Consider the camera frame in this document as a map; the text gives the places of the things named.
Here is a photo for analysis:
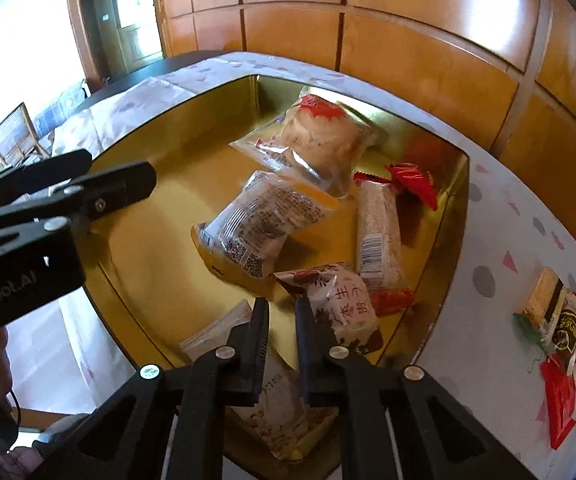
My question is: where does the small white snack packet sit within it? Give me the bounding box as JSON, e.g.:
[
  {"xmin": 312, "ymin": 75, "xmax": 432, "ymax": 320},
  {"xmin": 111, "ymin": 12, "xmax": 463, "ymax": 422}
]
[{"xmin": 181, "ymin": 299, "xmax": 338, "ymax": 462}]

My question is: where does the white maroon pastry packet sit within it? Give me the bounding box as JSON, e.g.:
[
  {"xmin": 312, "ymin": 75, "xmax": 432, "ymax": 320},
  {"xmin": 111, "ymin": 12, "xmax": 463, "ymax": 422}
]
[{"xmin": 274, "ymin": 263, "xmax": 383, "ymax": 354}]

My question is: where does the yellow-edged clear snack packet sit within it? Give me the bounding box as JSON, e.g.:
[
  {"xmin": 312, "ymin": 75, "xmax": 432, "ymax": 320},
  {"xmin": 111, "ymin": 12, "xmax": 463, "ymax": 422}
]
[{"xmin": 191, "ymin": 170, "xmax": 339, "ymax": 289}]

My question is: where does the red snack packet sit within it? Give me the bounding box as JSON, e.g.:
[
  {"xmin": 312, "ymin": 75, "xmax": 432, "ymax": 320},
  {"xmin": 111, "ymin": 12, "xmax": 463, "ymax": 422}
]
[{"xmin": 540, "ymin": 358, "xmax": 576, "ymax": 451}]

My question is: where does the cracker sandwich packet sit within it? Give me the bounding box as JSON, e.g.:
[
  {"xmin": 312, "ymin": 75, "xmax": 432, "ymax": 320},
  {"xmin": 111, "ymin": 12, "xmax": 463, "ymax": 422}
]
[{"xmin": 514, "ymin": 268, "xmax": 565, "ymax": 350}]

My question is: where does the long rice bar packet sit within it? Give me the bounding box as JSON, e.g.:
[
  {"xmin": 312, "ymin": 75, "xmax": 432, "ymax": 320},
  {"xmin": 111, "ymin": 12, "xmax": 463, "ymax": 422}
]
[{"xmin": 353, "ymin": 172, "xmax": 415, "ymax": 318}]

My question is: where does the dark brown chocolate packet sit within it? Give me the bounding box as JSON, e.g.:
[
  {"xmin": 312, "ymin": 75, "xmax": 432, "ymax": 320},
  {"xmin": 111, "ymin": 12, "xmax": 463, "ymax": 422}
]
[{"xmin": 545, "ymin": 288, "xmax": 576, "ymax": 376}]

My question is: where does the round cake clear packet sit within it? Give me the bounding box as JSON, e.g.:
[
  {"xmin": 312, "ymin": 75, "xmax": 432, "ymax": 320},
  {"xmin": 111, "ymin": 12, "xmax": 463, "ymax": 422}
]
[{"xmin": 230, "ymin": 93, "xmax": 375, "ymax": 198}]

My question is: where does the red foil candy packet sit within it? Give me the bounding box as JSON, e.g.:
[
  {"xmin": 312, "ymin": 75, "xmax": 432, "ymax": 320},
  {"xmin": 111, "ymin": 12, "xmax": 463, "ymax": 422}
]
[{"xmin": 385, "ymin": 162, "xmax": 438, "ymax": 211}]

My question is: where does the wooden chair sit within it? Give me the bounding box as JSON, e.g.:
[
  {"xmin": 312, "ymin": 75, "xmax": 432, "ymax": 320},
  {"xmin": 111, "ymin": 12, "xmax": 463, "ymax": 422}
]
[{"xmin": 0, "ymin": 103, "xmax": 50, "ymax": 168}]

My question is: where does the patterned white tablecloth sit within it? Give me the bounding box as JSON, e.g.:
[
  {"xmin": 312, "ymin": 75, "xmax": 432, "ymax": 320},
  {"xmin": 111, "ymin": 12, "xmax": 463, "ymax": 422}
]
[{"xmin": 49, "ymin": 52, "xmax": 576, "ymax": 480}]

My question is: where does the gold tin box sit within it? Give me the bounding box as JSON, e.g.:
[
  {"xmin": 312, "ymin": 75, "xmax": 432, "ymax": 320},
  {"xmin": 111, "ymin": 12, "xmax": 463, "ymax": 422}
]
[{"xmin": 85, "ymin": 75, "xmax": 470, "ymax": 367}]

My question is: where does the wooden door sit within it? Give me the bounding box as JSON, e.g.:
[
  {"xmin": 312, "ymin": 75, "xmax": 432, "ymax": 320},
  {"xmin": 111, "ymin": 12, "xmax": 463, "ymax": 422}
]
[{"xmin": 66, "ymin": 0, "xmax": 163, "ymax": 92}]

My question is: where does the wooden wall cabinet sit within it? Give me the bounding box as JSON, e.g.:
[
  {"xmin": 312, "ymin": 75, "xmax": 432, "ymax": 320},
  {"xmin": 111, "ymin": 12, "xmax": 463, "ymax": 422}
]
[{"xmin": 155, "ymin": 0, "xmax": 576, "ymax": 239}]

